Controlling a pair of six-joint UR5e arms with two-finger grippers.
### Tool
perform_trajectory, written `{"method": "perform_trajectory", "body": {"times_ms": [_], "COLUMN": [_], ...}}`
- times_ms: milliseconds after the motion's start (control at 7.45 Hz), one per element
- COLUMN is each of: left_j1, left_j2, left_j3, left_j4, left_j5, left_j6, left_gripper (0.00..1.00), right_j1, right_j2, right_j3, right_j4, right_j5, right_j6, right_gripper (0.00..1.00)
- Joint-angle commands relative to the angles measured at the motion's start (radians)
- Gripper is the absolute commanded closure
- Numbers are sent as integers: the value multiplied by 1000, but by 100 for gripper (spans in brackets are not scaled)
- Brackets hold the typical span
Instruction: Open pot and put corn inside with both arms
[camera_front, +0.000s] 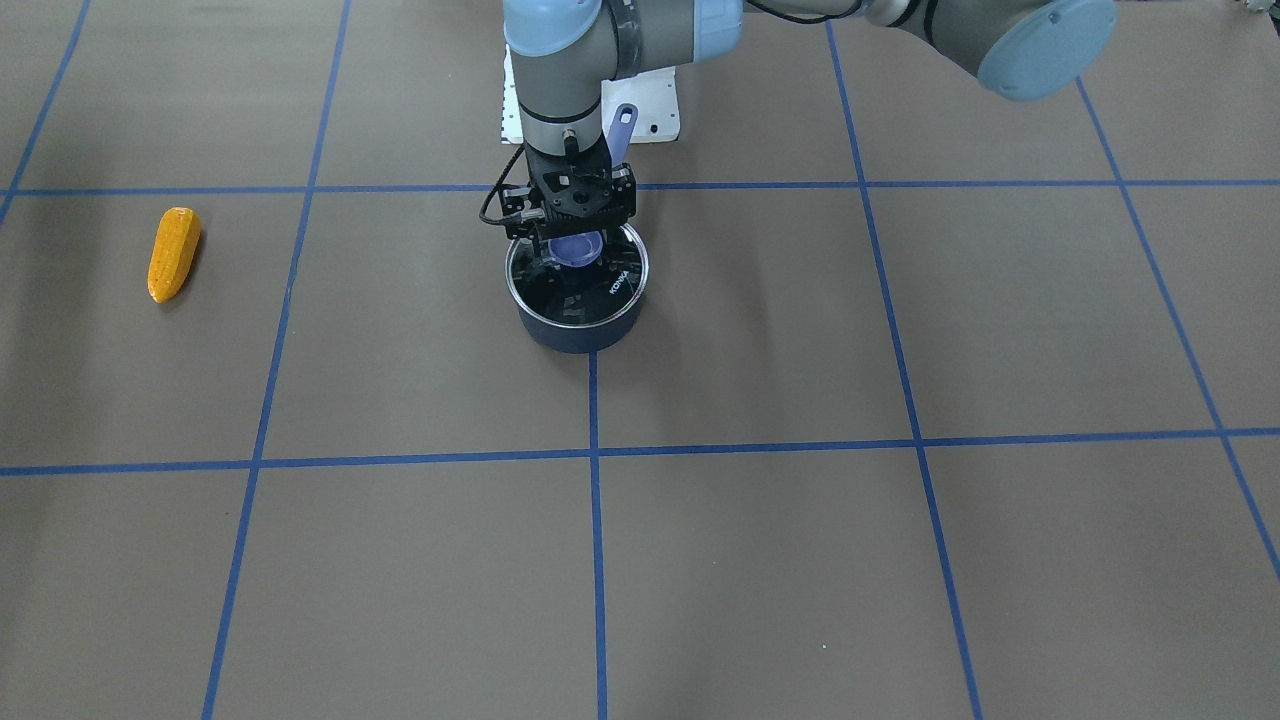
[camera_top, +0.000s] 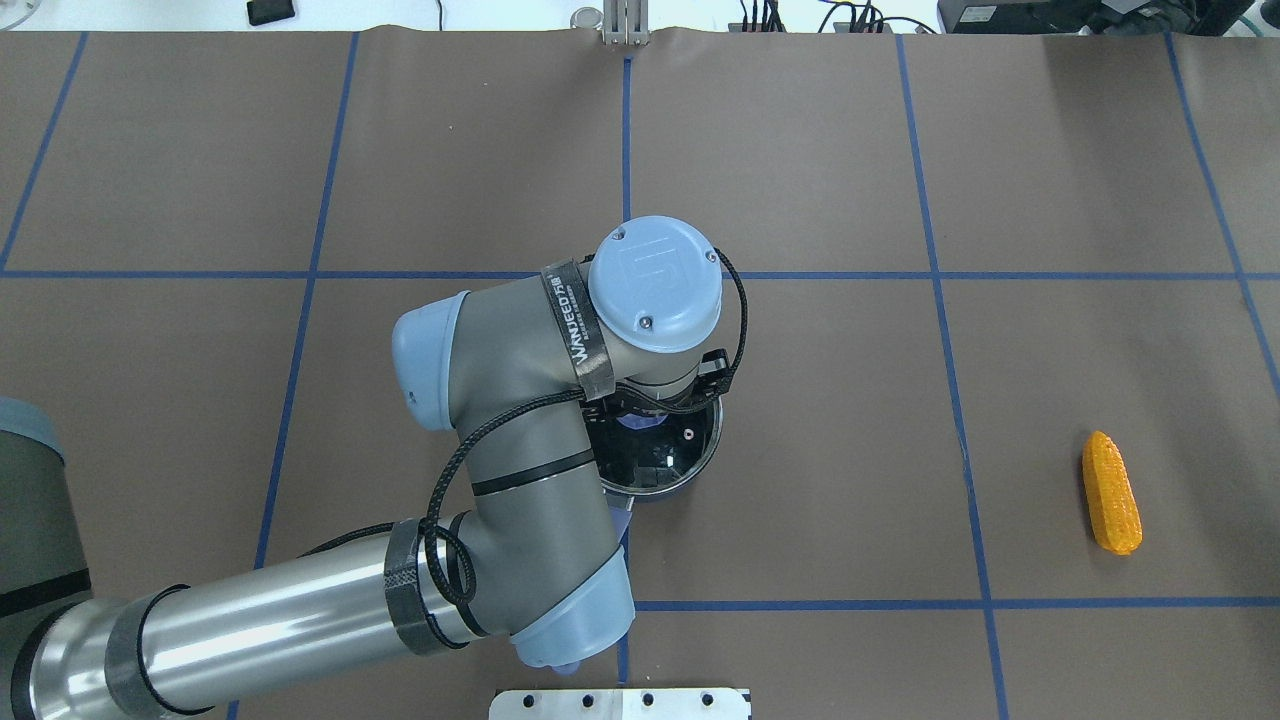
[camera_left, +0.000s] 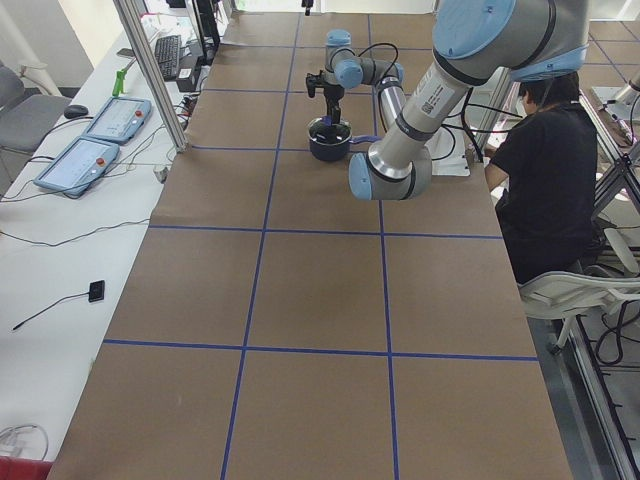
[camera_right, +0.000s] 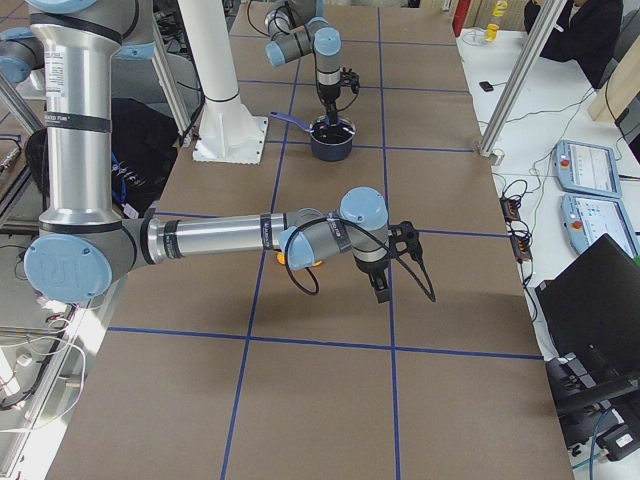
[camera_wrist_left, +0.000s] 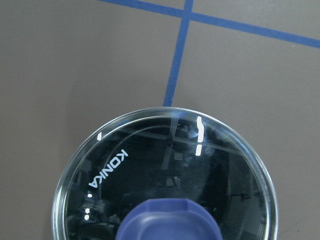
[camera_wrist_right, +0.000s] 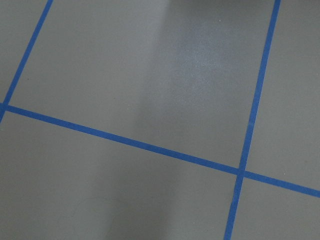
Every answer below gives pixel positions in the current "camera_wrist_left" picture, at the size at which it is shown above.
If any glass lid with blue knob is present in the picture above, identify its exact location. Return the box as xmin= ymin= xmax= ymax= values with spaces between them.
xmin=52 ymin=107 xmax=279 ymax=240

